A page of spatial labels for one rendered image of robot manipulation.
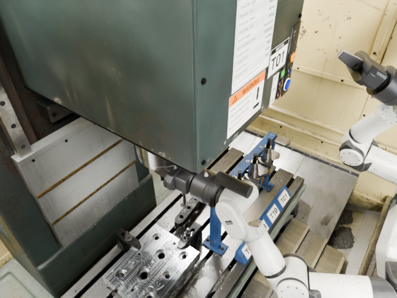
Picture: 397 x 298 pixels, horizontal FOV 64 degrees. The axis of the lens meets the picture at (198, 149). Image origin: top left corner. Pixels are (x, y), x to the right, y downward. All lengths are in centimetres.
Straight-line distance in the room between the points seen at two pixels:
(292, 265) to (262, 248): 10
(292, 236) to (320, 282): 80
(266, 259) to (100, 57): 62
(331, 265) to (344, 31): 106
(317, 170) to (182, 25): 154
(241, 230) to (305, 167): 118
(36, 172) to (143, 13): 80
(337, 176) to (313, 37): 76
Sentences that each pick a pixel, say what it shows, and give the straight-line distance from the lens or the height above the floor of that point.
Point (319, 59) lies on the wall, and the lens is 168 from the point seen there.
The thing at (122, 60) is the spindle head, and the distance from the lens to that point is 64.
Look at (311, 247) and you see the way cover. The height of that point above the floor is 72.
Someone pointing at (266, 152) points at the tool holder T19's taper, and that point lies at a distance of 128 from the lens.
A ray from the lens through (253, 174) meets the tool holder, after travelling 122.
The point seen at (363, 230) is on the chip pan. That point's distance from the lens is 195.
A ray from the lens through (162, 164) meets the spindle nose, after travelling 83.
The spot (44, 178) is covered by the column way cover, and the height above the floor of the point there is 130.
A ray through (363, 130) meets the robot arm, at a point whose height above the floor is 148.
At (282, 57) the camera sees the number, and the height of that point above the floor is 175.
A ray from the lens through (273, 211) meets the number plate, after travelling 151.
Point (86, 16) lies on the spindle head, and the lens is 68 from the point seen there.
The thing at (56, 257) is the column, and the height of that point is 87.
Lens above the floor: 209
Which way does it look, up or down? 40 degrees down
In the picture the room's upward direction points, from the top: 1 degrees counter-clockwise
